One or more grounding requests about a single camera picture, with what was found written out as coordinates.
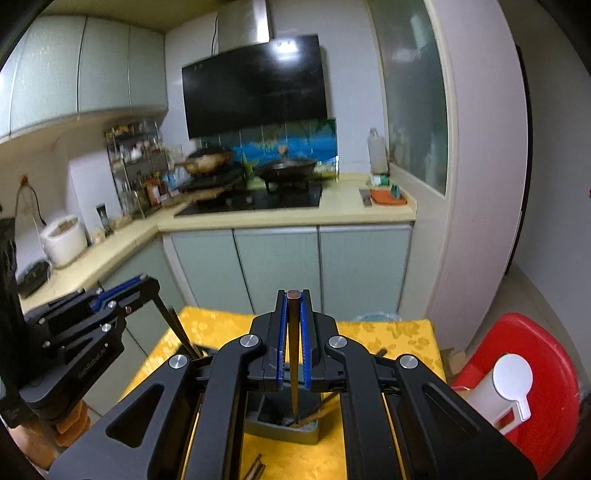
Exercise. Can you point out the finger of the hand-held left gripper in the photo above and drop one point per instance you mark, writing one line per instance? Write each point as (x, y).
(120, 288)
(92, 325)

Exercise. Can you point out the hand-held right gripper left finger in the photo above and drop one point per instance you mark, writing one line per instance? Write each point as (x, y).
(280, 341)

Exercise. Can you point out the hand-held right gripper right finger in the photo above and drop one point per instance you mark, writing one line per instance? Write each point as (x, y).
(305, 341)

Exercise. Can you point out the brown wooden chopstick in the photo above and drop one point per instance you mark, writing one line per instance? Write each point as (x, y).
(293, 350)
(261, 474)

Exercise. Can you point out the light brown chopstick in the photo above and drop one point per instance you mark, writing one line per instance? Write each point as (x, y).
(318, 412)

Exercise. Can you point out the dark green utensil holder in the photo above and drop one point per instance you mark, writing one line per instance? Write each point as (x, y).
(281, 436)

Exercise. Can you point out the yellow floral tablecloth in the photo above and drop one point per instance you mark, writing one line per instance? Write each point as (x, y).
(217, 327)

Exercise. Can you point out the pepper grinder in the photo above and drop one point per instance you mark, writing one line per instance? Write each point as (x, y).
(104, 219)

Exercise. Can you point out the white rice cooker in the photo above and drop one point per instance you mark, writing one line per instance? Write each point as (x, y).
(64, 242)

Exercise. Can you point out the bin with green liner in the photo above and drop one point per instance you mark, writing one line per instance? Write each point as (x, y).
(376, 317)

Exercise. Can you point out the black countertop appliance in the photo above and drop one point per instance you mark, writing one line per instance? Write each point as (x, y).
(32, 277)

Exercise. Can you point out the pale green base cabinets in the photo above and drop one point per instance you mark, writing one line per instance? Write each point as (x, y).
(277, 263)

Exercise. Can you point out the dark sauce bottle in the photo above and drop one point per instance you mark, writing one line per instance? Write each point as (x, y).
(154, 191)

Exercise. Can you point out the metal spice rack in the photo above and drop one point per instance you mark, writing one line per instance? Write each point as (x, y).
(138, 152)

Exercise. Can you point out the black gas cooktop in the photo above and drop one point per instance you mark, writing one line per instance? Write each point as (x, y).
(277, 198)

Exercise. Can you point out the golden wok with lid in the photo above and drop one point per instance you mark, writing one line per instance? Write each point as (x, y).
(207, 161)

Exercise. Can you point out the orange kitchen cloth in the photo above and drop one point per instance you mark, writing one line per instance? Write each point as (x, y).
(385, 196)

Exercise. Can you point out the black wok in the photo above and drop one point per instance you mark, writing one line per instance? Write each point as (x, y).
(286, 168)

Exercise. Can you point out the paper towel roll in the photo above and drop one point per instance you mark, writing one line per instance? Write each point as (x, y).
(377, 152)

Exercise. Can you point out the blue scenic tile panel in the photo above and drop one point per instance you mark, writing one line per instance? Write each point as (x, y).
(304, 138)

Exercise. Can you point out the white plastic bottle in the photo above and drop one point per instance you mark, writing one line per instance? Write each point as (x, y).
(510, 376)

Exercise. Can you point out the red plastic stool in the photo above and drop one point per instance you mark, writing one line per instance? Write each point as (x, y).
(545, 341)

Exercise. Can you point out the black range hood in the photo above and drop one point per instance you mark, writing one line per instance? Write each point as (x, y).
(254, 87)

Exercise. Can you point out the frosted glass door panel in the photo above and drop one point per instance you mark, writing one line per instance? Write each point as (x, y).
(411, 92)

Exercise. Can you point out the pale green wall cabinets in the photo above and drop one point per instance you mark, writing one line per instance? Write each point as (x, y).
(101, 64)

